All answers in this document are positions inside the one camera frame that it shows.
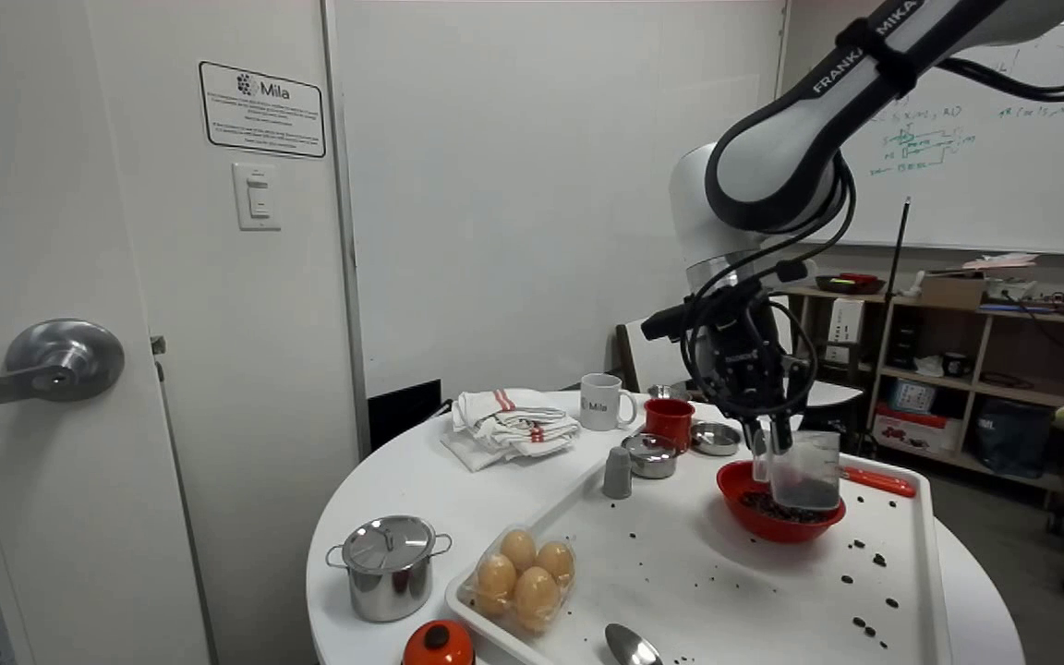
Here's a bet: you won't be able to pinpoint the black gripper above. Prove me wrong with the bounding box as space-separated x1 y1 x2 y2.
682 286 805 460

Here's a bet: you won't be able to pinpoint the clear plastic jug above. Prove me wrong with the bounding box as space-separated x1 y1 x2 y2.
769 434 839 513

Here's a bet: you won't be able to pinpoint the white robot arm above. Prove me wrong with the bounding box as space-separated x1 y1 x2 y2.
673 0 1064 454

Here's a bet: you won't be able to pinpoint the small steel bowl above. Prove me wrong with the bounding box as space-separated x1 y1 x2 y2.
690 424 738 460

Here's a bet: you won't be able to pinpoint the red bowl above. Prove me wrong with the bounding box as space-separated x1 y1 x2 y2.
717 464 845 544

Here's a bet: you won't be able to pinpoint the red mug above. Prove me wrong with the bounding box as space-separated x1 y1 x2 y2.
642 398 695 453

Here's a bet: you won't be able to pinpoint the grey salt shaker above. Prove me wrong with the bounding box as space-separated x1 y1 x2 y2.
604 448 633 499

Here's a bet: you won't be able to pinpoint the white plastic tray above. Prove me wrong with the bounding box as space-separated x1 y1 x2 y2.
446 438 954 665

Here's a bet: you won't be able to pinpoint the white mug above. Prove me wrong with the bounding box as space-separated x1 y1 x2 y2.
579 375 638 434

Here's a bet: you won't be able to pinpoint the wooden shelf unit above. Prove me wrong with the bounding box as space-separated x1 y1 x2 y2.
789 288 1064 494

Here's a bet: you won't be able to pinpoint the white and red cloth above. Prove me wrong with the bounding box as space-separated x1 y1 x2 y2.
445 390 579 472

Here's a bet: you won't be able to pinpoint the eggs in clear container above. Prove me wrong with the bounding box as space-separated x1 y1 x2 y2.
465 528 577 640

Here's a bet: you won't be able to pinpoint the whiteboard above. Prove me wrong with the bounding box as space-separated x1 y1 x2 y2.
844 71 1064 256

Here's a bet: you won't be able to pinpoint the orange round object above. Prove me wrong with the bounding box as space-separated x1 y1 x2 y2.
402 620 478 665

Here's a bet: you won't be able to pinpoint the steel pot with lid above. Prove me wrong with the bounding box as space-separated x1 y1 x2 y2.
327 513 454 624

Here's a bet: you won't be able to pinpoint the red-handled fork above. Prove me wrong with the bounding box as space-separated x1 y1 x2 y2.
844 467 922 499

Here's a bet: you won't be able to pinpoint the red-handled spoon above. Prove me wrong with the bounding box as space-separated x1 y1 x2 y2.
605 624 667 665

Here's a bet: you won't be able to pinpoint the white light switch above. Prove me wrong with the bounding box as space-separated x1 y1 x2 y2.
233 162 276 233

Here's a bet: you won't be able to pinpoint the wall sign plate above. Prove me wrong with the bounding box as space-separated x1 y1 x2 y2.
195 61 327 158

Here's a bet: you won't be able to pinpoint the metal door handle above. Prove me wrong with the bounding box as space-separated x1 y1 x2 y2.
0 318 125 405

